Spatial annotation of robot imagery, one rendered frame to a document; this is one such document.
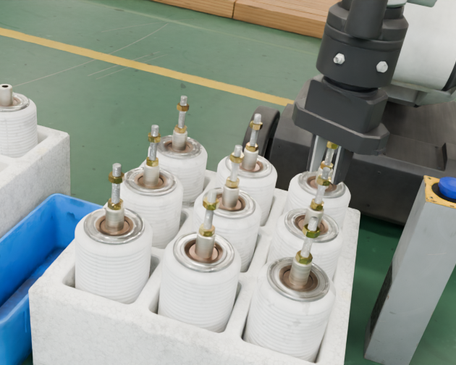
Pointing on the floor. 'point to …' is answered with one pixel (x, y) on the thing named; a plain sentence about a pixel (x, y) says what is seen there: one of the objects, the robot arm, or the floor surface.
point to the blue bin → (24, 274)
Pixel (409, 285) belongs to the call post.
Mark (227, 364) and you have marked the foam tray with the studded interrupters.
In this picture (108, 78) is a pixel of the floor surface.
